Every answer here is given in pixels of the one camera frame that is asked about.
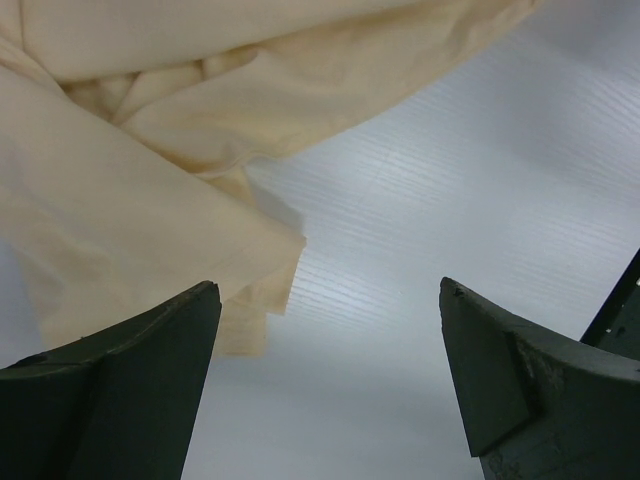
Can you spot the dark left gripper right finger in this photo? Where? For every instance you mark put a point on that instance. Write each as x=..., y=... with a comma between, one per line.
x=536, y=404

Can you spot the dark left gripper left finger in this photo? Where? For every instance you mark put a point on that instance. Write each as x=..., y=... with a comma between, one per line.
x=117, y=404

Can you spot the cream yellow t shirt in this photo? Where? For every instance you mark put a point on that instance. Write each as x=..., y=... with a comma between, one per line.
x=126, y=126

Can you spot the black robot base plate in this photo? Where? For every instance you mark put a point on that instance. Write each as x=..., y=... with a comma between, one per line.
x=615, y=328

